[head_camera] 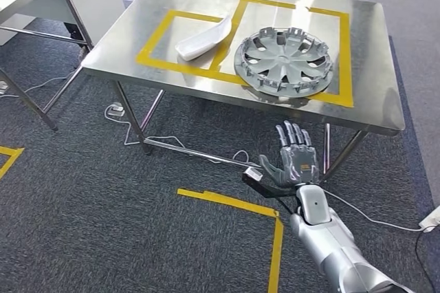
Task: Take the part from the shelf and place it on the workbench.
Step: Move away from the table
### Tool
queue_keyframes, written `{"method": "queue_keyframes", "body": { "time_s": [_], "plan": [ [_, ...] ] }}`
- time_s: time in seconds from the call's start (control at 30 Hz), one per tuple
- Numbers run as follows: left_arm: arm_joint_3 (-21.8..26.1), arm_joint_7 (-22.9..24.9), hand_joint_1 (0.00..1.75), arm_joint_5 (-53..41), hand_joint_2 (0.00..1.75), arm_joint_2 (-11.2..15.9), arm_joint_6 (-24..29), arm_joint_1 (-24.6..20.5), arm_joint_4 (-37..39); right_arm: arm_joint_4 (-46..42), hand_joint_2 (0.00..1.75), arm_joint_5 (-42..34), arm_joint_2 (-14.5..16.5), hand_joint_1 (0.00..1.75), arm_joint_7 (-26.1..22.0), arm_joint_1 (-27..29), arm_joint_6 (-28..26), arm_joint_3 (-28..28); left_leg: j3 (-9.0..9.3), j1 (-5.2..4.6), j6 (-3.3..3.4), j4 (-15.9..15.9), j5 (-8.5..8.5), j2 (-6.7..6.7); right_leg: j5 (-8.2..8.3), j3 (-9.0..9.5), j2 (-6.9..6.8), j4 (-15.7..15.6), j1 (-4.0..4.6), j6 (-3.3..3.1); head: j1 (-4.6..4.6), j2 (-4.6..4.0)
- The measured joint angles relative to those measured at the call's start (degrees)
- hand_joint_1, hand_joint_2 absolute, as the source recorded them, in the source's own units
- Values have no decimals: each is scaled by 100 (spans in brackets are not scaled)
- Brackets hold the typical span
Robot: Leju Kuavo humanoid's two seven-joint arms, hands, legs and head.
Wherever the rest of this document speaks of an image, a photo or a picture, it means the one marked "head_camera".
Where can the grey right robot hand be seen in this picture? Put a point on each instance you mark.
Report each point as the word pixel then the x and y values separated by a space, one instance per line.
pixel 299 163

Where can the silver plastic wheel hubcap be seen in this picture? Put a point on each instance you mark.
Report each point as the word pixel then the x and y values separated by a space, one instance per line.
pixel 281 61

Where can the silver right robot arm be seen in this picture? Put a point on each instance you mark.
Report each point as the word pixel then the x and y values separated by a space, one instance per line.
pixel 336 245

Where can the white curved plastic part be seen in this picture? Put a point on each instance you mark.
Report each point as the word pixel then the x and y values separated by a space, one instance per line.
pixel 202 40

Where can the yellow angled floor tape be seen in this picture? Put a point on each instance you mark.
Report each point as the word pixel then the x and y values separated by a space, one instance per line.
pixel 276 254

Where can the large yellow bench tape outline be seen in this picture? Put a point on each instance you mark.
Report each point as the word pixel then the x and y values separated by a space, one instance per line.
pixel 345 54

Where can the white power strip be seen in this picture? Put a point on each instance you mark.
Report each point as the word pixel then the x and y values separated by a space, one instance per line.
pixel 431 219

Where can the small yellow bench tape outline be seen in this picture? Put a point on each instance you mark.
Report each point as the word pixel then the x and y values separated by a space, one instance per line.
pixel 179 69

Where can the grey floor socket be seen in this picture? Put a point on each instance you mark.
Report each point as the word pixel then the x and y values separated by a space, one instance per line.
pixel 3 87
pixel 117 111

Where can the yellow square floor tape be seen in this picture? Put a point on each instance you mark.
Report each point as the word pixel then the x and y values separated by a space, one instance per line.
pixel 13 150

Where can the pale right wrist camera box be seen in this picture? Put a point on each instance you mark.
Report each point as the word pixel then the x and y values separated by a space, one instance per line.
pixel 253 174

